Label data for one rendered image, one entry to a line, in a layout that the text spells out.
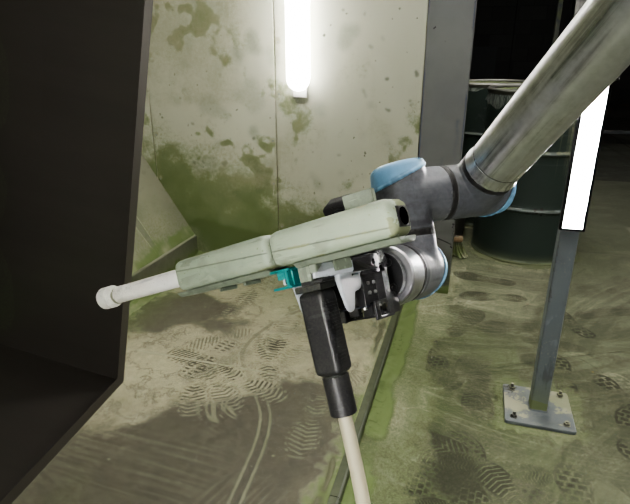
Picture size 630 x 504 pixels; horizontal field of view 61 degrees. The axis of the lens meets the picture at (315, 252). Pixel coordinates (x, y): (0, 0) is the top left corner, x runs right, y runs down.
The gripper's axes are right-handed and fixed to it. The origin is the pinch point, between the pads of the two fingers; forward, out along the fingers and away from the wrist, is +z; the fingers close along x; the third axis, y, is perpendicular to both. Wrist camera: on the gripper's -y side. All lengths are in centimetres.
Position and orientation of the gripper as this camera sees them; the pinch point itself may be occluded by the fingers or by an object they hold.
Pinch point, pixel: (304, 271)
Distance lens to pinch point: 58.2
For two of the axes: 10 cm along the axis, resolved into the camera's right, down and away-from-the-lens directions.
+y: 1.9, 9.8, -0.8
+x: -8.3, 2.0, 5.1
